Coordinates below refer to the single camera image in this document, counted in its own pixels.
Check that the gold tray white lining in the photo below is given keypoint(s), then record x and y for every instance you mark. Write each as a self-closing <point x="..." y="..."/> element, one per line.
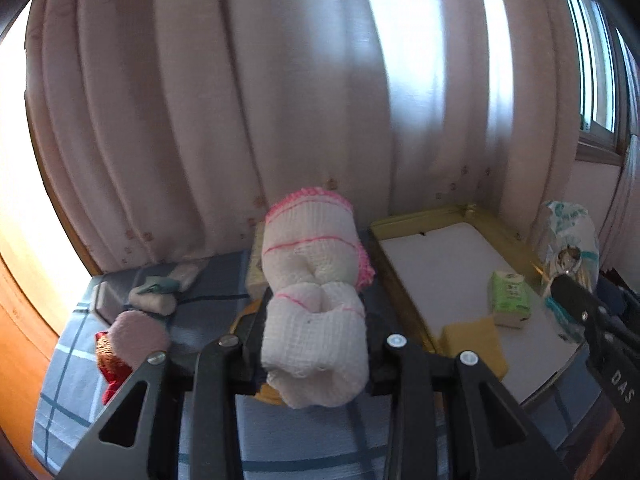
<point x="450" y="260"/>

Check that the white towel pink stripes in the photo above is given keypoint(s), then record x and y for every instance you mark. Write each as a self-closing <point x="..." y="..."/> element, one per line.
<point x="315" y="330"/>

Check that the pale pink curtain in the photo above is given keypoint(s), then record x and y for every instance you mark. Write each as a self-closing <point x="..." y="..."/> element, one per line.
<point x="200" y="110"/>

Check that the yellow sponge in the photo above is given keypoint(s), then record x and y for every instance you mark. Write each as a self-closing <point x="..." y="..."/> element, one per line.
<point x="472" y="342"/>

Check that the red embroidered cloth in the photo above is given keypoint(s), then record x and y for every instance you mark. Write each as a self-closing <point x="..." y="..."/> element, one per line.
<point x="112" y="367"/>

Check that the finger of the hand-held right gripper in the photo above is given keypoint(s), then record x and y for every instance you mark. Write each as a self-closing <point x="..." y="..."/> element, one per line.
<point x="575" y="297"/>

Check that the blue plaid bed sheet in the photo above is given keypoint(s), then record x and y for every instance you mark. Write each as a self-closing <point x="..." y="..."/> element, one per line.
<point x="300" y="450"/>

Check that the grey cloth pad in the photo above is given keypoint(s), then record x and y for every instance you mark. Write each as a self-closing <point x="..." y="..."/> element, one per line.
<point x="107" y="297"/>

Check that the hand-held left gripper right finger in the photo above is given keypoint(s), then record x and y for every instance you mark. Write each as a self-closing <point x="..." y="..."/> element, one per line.
<point x="380" y="360"/>

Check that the clear plastic wrapped bundle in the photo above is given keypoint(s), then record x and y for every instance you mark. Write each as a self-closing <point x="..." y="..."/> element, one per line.
<point x="185" y="272"/>

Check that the pink round puff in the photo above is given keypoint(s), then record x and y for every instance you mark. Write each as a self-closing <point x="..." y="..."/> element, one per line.
<point x="137" y="337"/>

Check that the white rolled sock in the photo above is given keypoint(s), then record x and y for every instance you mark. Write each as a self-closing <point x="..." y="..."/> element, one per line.
<point x="150" y="304"/>

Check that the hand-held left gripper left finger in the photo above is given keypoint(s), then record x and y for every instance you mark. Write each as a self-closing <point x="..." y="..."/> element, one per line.
<point x="250" y="360"/>

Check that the wooden wardrobe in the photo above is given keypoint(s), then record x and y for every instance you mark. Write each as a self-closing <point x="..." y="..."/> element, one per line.
<point x="20" y="310"/>

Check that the teal cloth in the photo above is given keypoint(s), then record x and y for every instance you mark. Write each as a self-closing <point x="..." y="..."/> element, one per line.
<point x="160" y="286"/>

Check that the window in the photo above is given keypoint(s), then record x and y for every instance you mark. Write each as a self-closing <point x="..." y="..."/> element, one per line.
<point x="595" y="85"/>

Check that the green tissue pack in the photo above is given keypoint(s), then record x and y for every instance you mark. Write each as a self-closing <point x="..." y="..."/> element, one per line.
<point x="510" y="300"/>

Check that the white teal printed plastic bag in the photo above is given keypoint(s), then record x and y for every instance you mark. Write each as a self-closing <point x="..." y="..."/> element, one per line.
<point x="565" y="225"/>

